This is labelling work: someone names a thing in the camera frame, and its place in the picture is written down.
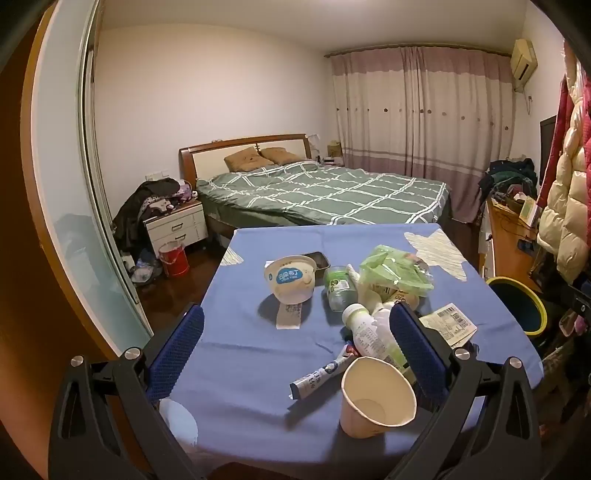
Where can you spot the cream puffer jacket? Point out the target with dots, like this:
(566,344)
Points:
(570,194)

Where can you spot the beige paper cup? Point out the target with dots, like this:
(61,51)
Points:
(369,387)

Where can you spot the green and white box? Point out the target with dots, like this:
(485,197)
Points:
(528,210)

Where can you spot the blue star print tablecloth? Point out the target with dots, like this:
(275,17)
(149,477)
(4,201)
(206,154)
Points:
(244,355)

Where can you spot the bed with green quilt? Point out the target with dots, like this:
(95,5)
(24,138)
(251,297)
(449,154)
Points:
(332,189)

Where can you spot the dark clothes pile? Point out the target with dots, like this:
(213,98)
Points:
(138,207)

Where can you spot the black monitor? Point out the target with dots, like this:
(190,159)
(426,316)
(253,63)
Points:
(548,147)

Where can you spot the pink and white curtain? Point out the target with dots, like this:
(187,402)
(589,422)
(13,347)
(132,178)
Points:
(415,110)

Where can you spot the white barcode drink carton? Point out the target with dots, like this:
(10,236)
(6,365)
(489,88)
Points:
(450,323)

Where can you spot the brown pillow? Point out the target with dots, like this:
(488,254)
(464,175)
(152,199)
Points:
(244,160)
(281,154)

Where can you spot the clear bottle green label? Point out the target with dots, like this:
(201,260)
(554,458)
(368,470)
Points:
(339,288)

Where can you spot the frosted glass sliding door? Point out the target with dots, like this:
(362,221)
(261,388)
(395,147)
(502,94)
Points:
(87,207)

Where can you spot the peeled paper lid strip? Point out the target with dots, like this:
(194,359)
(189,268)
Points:
(288,316)

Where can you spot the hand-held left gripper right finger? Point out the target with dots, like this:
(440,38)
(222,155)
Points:
(418,355)

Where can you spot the white nightstand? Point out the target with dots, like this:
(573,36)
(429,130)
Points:
(178,226)

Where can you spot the red bucket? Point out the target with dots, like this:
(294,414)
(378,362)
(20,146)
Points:
(173,258)

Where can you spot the white toothpaste tube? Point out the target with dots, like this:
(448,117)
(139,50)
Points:
(318,378)

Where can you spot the blue bin yellow rim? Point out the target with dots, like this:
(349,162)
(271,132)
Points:
(521,307)

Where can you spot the small black tray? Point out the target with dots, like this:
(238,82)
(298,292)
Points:
(321,261)

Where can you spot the mixed clothes heap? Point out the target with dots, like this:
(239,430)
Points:
(508,177)

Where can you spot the red jacket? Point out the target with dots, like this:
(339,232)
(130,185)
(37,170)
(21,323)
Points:
(556,138)

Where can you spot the wooden desk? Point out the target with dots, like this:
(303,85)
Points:
(508,244)

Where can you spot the green plastic bag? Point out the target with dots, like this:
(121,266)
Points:
(392,270)

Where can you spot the white plastic drink bottle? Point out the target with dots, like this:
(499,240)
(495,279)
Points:
(369,330)

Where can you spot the wooden bed headboard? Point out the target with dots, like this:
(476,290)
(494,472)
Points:
(203,157)

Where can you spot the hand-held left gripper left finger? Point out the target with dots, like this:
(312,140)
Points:
(178,350)

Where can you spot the white pudding cup blue label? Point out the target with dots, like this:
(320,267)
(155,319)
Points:
(292,277)

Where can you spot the plastic bags on floor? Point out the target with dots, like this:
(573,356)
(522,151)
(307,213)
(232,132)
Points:
(144,271)

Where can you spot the wall air conditioner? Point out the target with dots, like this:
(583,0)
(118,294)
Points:
(524,62)

